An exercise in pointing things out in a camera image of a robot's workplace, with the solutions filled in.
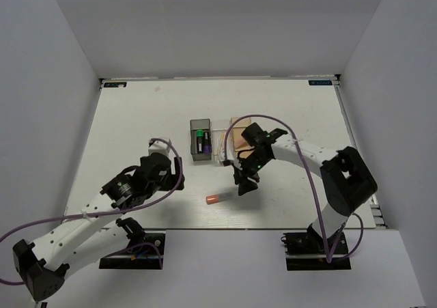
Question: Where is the dark grey translucent container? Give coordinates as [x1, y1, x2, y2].
[190, 119, 212, 162]

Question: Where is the purple capped black marker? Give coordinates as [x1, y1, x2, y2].
[203, 131, 212, 154]

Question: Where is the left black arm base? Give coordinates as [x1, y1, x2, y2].
[99, 232, 166, 270]

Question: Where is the orange capped clear tube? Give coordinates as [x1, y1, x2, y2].
[206, 193, 233, 205]

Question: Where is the pink thin pen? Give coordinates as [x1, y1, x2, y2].
[218, 132, 226, 160]

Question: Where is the clear plastic container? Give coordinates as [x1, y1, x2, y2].
[211, 119, 231, 165]

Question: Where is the left blue corner label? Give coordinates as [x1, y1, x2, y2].
[103, 82, 127, 88]

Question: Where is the orange translucent container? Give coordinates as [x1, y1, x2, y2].
[230, 117, 253, 158]

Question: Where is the blue corner label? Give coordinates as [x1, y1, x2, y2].
[103, 82, 127, 88]
[308, 79, 333, 86]

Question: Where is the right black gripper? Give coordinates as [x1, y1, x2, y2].
[233, 150, 272, 196]

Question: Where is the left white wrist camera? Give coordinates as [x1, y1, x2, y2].
[148, 137, 171, 158]

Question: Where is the green capped black marker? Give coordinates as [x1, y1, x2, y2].
[195, 129, 204, 154]

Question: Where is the yellow thin pen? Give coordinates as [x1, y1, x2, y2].
[214, 132, 224, 156]

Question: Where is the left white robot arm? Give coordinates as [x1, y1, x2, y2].
[12, 152, 184, 302]

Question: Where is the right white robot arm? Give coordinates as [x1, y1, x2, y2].
[231, 123, 378, 253]

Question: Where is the right blue corner label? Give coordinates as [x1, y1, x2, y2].
[308, 79, 333, 86]

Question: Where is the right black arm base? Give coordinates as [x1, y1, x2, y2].
[281, 232, 352, 271]

